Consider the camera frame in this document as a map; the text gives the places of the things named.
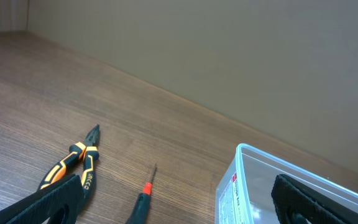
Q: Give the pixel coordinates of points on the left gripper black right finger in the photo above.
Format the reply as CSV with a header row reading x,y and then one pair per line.
x,y
296,203

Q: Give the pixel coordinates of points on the orange black pliers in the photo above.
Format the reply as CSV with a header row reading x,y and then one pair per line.
x,y
85,152

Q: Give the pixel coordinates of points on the clear plastic container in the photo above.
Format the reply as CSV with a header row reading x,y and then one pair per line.
x,y
244,192

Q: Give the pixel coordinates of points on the black red precision screwdriver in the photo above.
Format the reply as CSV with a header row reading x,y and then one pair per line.
x,y
142,205

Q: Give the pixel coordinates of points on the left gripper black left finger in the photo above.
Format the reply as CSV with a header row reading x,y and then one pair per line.
x,y
57,203

